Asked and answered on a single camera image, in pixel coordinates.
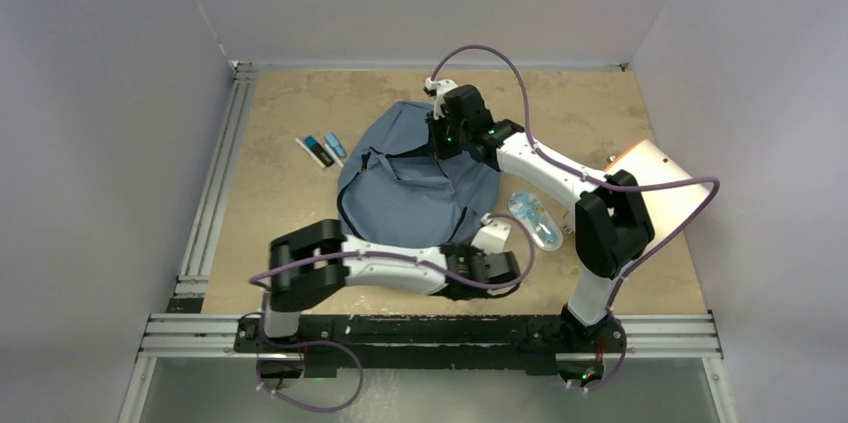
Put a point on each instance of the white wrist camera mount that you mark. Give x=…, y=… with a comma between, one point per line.
x=438, y=89
x=493, y=234

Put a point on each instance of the blue fabric backpack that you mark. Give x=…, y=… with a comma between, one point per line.
x=392, y=190

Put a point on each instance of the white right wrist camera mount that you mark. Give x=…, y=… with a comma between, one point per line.
x=438, y=89

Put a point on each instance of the aluminium frame rails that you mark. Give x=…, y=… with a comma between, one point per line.
x=261, y=185

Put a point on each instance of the light blue scissors blister pack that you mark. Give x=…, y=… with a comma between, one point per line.
x=528, y=209

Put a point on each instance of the white purple-capped marker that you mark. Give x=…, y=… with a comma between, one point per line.
x=337, y=160

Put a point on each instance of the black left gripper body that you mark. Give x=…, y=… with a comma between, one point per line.
x=470, y=251

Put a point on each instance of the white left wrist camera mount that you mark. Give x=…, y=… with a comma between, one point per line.
x=493, y=234

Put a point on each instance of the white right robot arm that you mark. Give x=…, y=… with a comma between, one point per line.
x=611, y=224

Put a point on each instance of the light blue capped highlighter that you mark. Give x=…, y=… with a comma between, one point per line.
x=335, y=145

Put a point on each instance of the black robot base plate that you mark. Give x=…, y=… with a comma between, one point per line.
x=538, y=345

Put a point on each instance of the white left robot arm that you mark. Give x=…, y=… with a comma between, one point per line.
x=309, y=265

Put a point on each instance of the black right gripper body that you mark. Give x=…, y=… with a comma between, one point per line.
x=449, y=138

